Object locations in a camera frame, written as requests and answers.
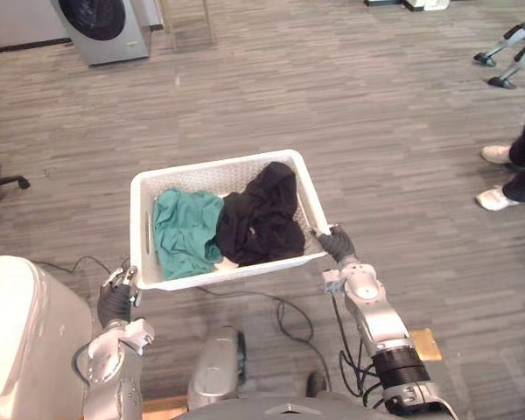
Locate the black office chair base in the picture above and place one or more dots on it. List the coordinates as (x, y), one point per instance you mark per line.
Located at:
(4, 181)

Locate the black garment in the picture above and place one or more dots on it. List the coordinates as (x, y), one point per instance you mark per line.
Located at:
(258, 219)

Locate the white perforated laundry basket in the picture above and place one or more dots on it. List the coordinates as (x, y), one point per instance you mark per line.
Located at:
(192, 180)

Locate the silver washing machine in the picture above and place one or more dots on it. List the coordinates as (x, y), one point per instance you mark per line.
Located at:
(114, 48)

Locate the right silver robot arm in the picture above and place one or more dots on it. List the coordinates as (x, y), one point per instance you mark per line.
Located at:
(376, 315)

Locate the green garment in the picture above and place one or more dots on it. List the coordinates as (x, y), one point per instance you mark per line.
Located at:
(184, 232)

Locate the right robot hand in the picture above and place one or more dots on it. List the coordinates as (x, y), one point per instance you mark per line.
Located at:
(339, 245)

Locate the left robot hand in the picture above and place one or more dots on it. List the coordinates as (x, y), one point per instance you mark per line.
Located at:
(114, 304)

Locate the white garment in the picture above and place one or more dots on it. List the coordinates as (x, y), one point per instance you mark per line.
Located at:
(225, 265)

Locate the beige stool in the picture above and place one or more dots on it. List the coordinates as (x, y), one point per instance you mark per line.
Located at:
(209, 26)

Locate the white box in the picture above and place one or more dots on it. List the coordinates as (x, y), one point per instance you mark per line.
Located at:
(435, 4)

